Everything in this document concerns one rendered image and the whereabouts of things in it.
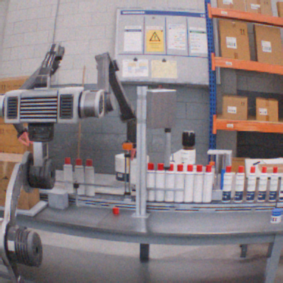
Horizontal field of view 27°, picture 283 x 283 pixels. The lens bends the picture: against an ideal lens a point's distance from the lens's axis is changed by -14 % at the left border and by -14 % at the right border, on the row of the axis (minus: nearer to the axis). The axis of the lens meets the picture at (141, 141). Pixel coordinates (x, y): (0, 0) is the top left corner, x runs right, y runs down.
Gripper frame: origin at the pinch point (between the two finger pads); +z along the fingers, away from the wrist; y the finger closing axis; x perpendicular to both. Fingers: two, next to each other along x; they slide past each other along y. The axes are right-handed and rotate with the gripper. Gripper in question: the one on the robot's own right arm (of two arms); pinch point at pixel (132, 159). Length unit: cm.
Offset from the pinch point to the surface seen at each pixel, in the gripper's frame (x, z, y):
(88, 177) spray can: 13.9, 8.3, 20.9
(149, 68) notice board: -407, -22, 68
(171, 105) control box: 18.3, -32.0, -24.0
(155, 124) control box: 27.6, -23.4, -17.4
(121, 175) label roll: -29.4, 16.5, 12.9
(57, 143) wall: -410, 72, 185
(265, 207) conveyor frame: 18, 22, -81
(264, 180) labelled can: 15, 7, -78
